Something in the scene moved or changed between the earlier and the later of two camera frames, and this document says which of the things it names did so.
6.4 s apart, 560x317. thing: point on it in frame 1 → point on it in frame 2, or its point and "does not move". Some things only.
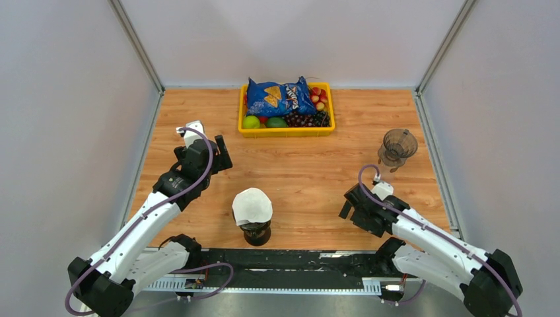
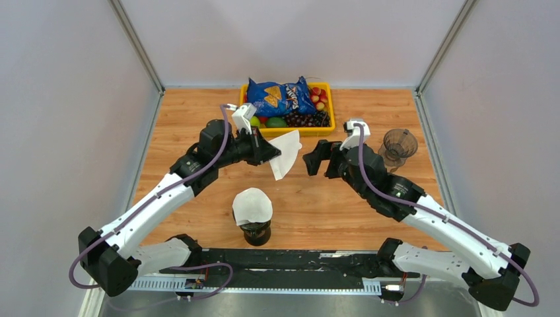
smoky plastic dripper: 397,146 does not move
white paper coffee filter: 251,205 does not move
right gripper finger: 353,195 → 327,150
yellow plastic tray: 303,131 does not move
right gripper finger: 345,209 → 313,161
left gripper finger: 222,146 → 267,150
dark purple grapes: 319,119 does not move
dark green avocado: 276,122 does not move
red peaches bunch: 319,98 does not move
